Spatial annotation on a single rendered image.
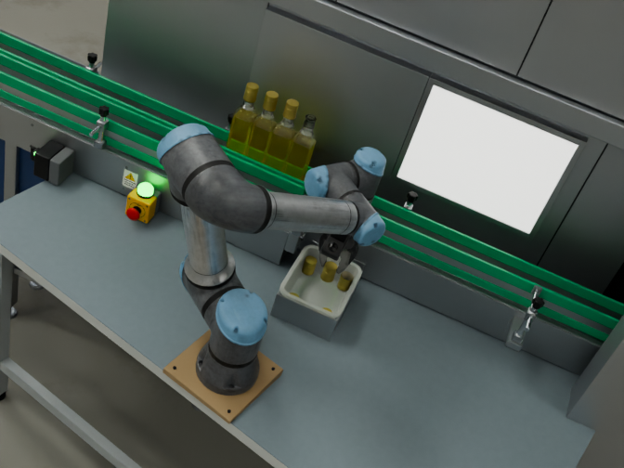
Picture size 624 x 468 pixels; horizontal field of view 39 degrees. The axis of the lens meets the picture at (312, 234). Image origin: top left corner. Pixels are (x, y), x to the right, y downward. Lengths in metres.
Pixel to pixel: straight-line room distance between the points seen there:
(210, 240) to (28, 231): 0.68
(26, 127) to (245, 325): 1.00
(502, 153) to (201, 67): 0.89
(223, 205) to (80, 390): 1.50
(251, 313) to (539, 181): 0.89
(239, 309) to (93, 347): 1.25
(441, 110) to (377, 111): 0.18
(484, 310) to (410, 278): 0.22
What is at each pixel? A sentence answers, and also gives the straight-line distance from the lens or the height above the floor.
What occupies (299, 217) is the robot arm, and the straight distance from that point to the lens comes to 1.73.
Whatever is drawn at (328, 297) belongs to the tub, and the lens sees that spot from 2.36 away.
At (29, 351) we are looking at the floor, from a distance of 3.10.
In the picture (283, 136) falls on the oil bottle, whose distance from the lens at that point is 2.35.
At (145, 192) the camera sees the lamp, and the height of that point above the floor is 0.85.
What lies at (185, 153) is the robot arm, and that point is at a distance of 1.67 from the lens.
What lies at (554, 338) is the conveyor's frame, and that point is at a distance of 2.45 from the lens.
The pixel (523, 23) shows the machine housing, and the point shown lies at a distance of 2.23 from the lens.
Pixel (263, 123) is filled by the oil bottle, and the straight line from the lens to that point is 2.35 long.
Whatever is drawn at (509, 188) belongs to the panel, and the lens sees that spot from 2.41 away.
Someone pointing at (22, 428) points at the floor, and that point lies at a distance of 2.91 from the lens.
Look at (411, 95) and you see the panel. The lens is 2.34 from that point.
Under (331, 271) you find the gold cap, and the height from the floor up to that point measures 0.92.
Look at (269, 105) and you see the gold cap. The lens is 2.33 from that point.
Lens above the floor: 2.39
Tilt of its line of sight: 40 degrees down
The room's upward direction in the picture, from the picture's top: 19 degrees clockwise
